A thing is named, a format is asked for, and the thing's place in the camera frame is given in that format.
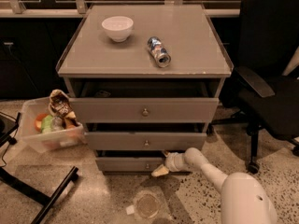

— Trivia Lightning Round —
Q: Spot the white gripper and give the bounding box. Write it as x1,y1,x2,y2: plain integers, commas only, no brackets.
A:
151,150,187,177

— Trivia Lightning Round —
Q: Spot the grey bottom drawer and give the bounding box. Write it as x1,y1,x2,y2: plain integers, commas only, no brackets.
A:
94,150,166,173

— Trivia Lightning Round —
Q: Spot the grey drawer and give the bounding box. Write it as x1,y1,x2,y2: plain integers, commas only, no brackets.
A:
94,150,166,173
85,123,206,151
71,80,218,123

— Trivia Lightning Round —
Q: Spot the grey middle drawer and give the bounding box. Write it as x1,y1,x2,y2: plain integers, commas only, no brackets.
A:
85,123,206,151

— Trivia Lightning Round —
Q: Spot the grey drawer cabinet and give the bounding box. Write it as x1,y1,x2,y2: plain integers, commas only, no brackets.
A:
55,4,235,175

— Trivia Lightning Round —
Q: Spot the grey top drawer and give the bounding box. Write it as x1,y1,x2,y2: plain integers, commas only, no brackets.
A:
71,80,218,123

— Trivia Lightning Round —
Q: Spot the dark item in top drawer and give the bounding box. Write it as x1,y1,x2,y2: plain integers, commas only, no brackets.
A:
94,91,111,98

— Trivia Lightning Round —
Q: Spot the clear round floor lid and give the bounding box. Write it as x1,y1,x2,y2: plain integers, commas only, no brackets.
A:
134,191,160,219

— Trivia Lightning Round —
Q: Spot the blue silver soda can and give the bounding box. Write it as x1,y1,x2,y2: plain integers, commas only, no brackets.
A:
147,36,171,68

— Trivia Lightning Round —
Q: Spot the black office chair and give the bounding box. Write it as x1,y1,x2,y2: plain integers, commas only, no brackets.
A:
216,0,299,174

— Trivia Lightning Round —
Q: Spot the brown chip bag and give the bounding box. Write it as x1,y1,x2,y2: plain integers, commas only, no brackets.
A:
49,90,78,126

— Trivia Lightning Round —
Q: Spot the green apple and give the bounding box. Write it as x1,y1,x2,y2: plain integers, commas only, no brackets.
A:
41,115,53,133

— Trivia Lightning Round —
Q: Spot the clear plastic bin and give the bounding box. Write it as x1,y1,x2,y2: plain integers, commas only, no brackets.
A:
18,97,85,153

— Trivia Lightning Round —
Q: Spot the orange fruit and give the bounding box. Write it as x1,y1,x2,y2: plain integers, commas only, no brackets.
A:
35,113,48,132

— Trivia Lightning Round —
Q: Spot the white ceramic bowl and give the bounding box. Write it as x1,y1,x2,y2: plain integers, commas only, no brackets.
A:
102,16,134,42

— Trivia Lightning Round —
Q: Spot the black metal stand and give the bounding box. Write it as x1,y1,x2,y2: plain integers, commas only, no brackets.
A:
0,112,78,224

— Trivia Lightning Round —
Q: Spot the black cable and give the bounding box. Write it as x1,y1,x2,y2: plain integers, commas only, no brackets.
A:
0,111,21,168

